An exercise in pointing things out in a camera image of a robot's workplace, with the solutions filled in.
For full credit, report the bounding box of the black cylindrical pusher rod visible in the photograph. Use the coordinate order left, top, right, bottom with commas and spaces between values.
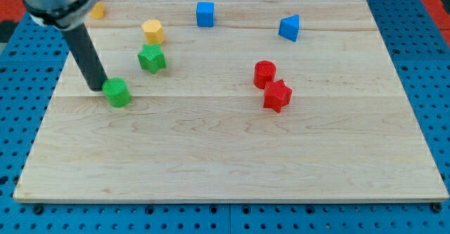
62, 23, 108, 91

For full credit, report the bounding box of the yellow heart block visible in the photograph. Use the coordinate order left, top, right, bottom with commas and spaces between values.
89, 1, 105, 20

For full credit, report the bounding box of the blue cube block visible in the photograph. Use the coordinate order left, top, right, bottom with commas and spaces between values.
196, 1, 214, 27

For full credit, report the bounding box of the green cylinder block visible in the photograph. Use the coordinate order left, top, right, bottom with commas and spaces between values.
102, 77, 131, 108

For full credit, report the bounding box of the green star block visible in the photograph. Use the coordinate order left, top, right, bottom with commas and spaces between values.
137, 44, 166, 74

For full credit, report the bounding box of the yellow hexagon block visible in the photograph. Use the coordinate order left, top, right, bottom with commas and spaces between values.
141, 20, 165, 44

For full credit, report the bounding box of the wooden board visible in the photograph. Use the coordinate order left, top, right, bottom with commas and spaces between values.
13, 0, 449, 204

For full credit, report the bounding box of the red cylinder block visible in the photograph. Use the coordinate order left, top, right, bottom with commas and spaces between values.
253, 60, 276, 89

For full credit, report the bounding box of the red star block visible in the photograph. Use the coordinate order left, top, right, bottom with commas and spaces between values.
263, 79, 293, 112

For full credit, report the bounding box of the blue triangle block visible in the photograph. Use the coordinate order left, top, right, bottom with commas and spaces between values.
278, 15, 300, 42

